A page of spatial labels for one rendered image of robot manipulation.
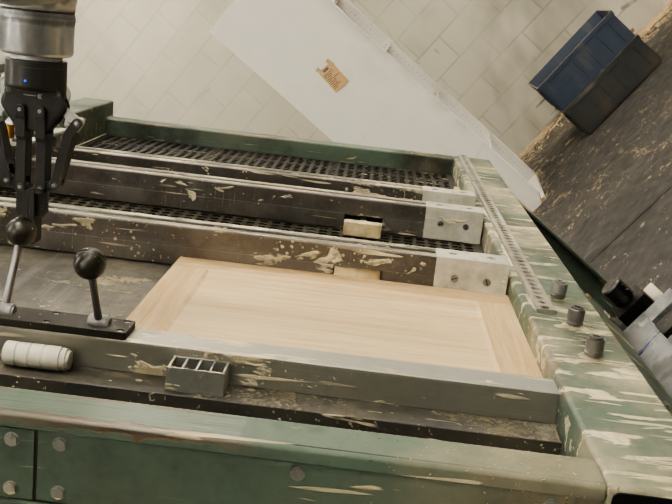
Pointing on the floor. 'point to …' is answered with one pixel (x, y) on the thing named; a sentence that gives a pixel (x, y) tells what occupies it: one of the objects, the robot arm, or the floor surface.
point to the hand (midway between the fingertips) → (32, 215)
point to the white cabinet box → (361, 84)
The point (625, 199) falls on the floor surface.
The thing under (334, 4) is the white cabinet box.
